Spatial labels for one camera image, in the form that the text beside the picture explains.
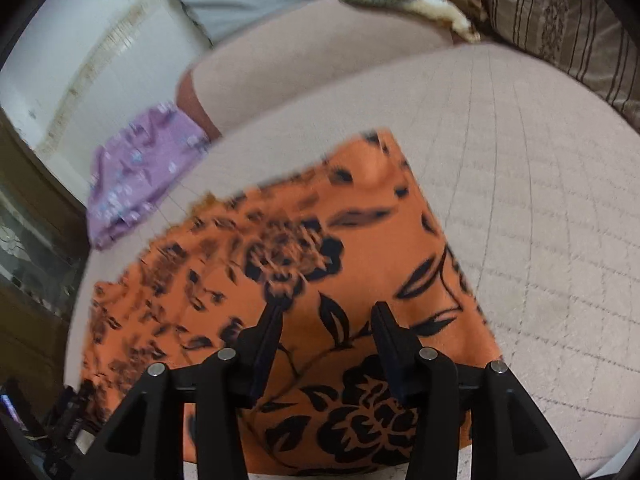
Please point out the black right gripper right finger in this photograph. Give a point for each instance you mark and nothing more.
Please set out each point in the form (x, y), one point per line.
(511, 438)

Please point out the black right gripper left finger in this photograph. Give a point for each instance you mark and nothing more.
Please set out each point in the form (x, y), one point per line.
(143, 439)

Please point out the orange black floral garment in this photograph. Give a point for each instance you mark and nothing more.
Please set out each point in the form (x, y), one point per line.
(324, 246)

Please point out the brown wooden wardrobe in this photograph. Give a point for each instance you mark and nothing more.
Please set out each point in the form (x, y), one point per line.
(44, 249)

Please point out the purple floral cloth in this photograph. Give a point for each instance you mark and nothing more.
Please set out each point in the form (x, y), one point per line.
(134, 169)

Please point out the pink bolster cushion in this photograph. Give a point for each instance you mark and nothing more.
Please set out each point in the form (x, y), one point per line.
(294, 52)

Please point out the striped beige blanket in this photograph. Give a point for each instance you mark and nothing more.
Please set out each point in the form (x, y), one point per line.
(583, 38)

